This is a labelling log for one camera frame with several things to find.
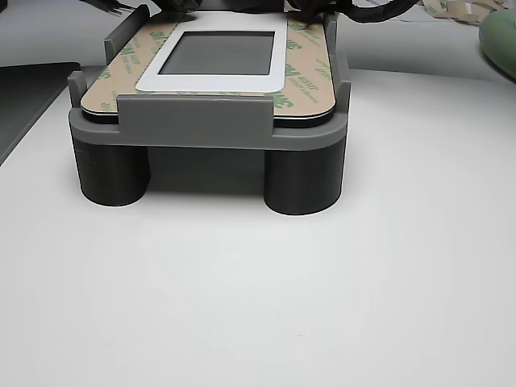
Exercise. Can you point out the tan printed tape liner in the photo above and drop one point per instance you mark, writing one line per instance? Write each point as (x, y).
(109, 86)

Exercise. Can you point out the pale green rounded object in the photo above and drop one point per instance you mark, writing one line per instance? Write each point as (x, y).
(500, 40)

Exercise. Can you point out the dark gray gripper finger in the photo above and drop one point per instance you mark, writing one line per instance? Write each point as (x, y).
(117, 11)
(113, 6)

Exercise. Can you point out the pile of peeled tape liners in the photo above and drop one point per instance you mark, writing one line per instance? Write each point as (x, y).
(451, 10)

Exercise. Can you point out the dark gray idle machine assembly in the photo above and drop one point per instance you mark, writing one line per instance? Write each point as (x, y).
(177, 4)

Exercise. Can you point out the panel with tan adhesive liner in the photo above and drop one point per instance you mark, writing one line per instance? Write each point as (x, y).
(209, 82)

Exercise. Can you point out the dark gray rectangular mat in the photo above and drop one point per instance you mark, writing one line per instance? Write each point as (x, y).
(24, 96)

